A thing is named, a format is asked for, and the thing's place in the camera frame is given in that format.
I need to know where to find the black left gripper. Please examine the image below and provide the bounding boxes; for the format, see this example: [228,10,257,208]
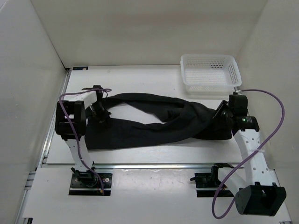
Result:
[90,102,111,126]

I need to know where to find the black trousers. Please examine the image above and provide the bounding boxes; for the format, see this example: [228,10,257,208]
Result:
[85,93,232,151]

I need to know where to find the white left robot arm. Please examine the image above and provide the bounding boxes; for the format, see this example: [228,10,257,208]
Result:
[55,85,111,187]

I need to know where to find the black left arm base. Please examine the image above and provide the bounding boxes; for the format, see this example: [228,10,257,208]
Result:
[69,170,113,196]

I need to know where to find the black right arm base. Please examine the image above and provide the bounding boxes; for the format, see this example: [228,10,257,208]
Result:
[190,163,234,198]

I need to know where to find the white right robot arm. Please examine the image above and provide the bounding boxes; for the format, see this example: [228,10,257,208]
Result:
[210,92,286,217]

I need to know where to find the white perforated plastic basket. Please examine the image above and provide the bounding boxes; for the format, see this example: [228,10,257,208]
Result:
[180,54,242,96]

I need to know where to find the white front cover board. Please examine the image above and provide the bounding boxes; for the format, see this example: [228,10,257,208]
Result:
[23,168,290,224]

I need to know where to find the black corner bracket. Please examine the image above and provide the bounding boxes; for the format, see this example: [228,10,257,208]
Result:
[72,66,89,70]

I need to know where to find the aluminium front rail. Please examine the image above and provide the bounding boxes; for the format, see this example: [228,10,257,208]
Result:
[93,163,246,171]

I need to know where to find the aluminium rail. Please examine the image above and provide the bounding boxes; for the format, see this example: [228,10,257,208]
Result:
[93,163,246,171]
[15,67,72,224]

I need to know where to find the aluminium left side rail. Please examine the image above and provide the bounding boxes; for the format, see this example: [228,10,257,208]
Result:
[15,67,72,224]

